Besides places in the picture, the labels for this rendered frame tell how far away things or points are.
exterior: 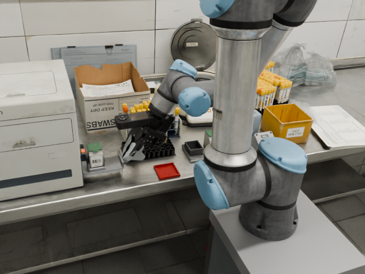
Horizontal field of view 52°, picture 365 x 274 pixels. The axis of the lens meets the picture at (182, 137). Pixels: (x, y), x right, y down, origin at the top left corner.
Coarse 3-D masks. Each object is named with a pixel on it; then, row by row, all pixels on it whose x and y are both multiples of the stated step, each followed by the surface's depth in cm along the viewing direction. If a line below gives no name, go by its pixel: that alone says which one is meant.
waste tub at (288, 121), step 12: (276, 108) 144; (288, 108) 145; (300, 108) 142; (264, 120) 143; (276, 120) 134; (288, 120) 149; (300, 120) 142; (312, 120) 135; (276, 132) 135; (288, 132) 134; (300, 132) 136
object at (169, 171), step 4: (160, 164) 122; (164, 164) 122; (168, 164) 123; (172, 164) 124; (156, 168) 121; (160, 168) 121; (164, 168) 122; (168, 168) 122; (172, 168) 122; (176, 168) 121; (156, 172) 119; (160, 172) 120; (164, 172) 120; (168, 172) 120; (172, 172) 120; (176, 172) 120; (160, 176) 118; (164, 176) 118; (168, 176) 117; (172, 176) 118; (176, 176) 118
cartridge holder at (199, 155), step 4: (196, 140) 130; (184, 144) 132; (188, 144) 130; (192, 144) 131; (196, 144) 131; (200, 144) 129; (184, 148) 130; (188, 148) 126; (192, 148) 130; (196, 148) 130; (200, 148) 126; (188, 152) 127; (192, 152) 126; (196, 152) 126; (200, 152) 127; (188, 156) 126; (192, 156) 126; (196, 156) 126; (200, 156) 126; (192, 160) 125; (196, 160) 126
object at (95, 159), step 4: (88, 152) 111; (92, 152) 110; (96, 152) 110; (100, 152) 111; (88, 156) 113; (92, 156) 110; (96, 156) 110; (100, 156) 110; (92, 160) 110; (96, 160) 111; (100, 160) 111; (92, 164) 111; (96, 164) 111; (100, 164) 112; (92, 168) 112
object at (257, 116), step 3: (255, 111) 137; (255, 114) 136; (258, 114) 136; (255, 117) 135; (258, 117) 136; (255, 120) 136; (258, 120) 137; (255, 123) 137; (258, 123) 138; (255, 126) 138; (258, 126) 138; (255, 129) 139; (258, 129) 139; (255, 132) 139; (252, 135) 140
